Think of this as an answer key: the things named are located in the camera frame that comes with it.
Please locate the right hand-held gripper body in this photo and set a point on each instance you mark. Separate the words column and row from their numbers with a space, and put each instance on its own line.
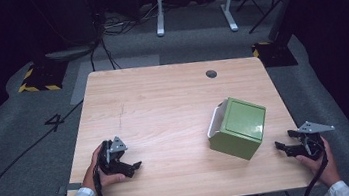
column 311, row 138

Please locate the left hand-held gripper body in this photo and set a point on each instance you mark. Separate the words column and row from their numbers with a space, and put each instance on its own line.
column 114, row 147

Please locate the green box with white rim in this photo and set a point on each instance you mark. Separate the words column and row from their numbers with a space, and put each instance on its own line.
column 242, row 130

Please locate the person's left hand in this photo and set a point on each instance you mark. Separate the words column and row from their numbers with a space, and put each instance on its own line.
column 107, row 179

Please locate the person's right hand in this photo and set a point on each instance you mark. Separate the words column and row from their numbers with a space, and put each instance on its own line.
column 327, row 168

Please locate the black base with striped tape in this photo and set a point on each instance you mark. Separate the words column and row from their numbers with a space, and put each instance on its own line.
column 44, row 78
column 276, row 54

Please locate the grey round stand base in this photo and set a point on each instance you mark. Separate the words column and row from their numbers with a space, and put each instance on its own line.
column 69, row 53

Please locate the grey slanted metal pole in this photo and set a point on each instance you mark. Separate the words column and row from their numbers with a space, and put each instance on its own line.
column 285, row 3

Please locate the black tripod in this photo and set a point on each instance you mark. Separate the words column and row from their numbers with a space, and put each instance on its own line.
column 263, row 6

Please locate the grey table edge bracket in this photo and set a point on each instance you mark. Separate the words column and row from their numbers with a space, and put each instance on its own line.
column 71, row 188

